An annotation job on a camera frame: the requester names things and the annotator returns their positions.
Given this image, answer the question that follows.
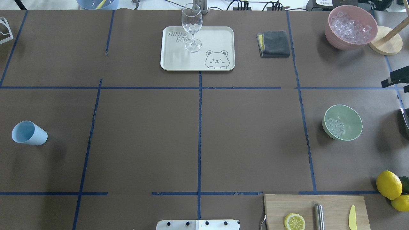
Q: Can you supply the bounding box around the wooden stand with round base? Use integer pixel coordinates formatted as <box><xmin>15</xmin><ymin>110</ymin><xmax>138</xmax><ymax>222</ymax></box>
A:
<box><xmin>369</xmin><ymin>17</ymin><xmax>409</xmax><ymax>56</ymax></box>

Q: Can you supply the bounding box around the yellow lemon upper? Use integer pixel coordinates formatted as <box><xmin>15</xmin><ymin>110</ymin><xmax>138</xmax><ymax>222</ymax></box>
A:
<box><xmin>376</xmin><ymin>170</ymin><xmax>403</xmax><ymax>200</ymax></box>

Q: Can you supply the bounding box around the half lemon slice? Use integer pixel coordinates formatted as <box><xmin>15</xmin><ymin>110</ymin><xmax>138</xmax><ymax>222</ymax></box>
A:
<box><xmin>283</xmin><ymin>213</ymin><xmax>306</xmax><ymax>230</ymax></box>

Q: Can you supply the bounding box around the cream bear tray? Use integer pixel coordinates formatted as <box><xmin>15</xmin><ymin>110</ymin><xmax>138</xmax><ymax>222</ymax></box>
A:
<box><xmin>160</xmin><ymin>26</ymin><xmax>235</xmax><ymax>71</ymax></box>

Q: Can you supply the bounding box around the large blue bowl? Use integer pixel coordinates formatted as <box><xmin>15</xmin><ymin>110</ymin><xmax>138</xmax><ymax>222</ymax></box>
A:
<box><xmin>76</xmin><ymin>0</ymin><xmax>119</xmax><ymax>10</ymax></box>

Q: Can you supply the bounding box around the wooden cutting board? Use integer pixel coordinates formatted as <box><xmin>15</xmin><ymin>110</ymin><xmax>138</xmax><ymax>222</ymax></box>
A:
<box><xmin>264</xmin><ymin>194</ymin><xmax>372</xmax><ymax>230</ymax></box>

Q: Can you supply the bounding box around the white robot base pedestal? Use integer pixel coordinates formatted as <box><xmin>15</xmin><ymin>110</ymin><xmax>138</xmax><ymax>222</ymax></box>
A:
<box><xmin>156</xmin><ymin>219</ymin><xmax>241</xmax><ymax>230</ymax></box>

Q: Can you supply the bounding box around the white wire cup rack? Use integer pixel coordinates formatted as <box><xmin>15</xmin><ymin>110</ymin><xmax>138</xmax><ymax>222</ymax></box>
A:
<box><xmin>0</xmin><ymin>17</ymin><xmax>14</xmax><ymax>44</ymax></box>

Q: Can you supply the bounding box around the clear wine glass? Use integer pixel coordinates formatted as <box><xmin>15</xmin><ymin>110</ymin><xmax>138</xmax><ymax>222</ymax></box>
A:
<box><xmin>181</xmin><ymin>3</ymin><xmax>203</xmax><ymax>53</ymax></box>

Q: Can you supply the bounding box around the yellow plastic fork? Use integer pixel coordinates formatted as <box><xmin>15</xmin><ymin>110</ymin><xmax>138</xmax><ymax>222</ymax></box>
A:
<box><xmin>95</xmin><ymin>0</ymin><xmax>106</xmax><ymax>10</ymax></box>

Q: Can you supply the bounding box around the mint green bowl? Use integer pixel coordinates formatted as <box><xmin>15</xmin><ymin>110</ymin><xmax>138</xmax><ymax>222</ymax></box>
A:
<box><xmin>322</xmin><ymin>104</ymin><xmax>363</xmax><ymax>141</ymax></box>

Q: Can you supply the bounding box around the dark grey folded cloth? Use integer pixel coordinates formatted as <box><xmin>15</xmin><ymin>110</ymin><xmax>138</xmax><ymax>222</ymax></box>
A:
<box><xmin>257</xmin><ymin>30</ymin><xmax>290</xmax><ymax>58</ymax></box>

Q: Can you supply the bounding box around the yellow plastic knife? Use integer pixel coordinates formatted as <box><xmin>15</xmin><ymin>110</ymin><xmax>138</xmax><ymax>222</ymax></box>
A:
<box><xmin>349</xmin><ymin>205</ymin><xmax>357</xmax><ymax>230</ymax></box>

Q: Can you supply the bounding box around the yellow lemon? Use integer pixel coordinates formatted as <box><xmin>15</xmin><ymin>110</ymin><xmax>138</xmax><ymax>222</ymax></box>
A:
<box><xmin>390</xmin><ymin>195</ymin><xmax>409</xmax><ymax>212</ymax></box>
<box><xmin>376</xmin><ymin>170</ymin><xmax>403</xmax><ymax>200</ymax></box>

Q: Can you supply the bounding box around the metal ice scoop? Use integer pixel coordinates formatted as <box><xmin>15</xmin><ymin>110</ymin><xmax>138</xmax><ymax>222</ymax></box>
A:
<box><xmin>397</xmin><ymin>109</ymin><xmax>409</xmax><ymax>139</ymax></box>

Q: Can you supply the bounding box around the yellow lemon lower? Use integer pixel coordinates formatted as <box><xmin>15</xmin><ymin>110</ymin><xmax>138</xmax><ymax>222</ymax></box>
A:
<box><xmin>390</xmin><ymin>195</ymin><xmax>409</xmax><ymax>212</ymax></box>

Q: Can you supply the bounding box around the green lime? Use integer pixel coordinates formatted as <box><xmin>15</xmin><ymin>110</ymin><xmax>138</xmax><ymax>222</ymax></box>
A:
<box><xmin>399</xmin><ymin>176</ymin><xmax>409</xmax><ymax>194</ymax></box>

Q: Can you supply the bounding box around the light blue plastic cup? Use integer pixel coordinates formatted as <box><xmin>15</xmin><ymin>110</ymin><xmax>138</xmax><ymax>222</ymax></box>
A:
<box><xmin>12</xmin><ymin>120</ymin><xmax>48</xmax><ymax>146</ymax></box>

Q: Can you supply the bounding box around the metal handled knife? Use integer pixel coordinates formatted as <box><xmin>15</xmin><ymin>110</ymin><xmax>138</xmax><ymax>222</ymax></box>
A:
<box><xmin>314</xmin><ymin>203</ymin><xmax>325</xmax><ymax>230</ymax></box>

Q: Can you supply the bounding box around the pink bowl with ice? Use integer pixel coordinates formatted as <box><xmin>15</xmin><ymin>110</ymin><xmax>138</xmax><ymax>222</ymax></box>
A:
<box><xmin>325</xmin><ymin>5</ymin><xmax>378</xmax><ymax>50</ymax></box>

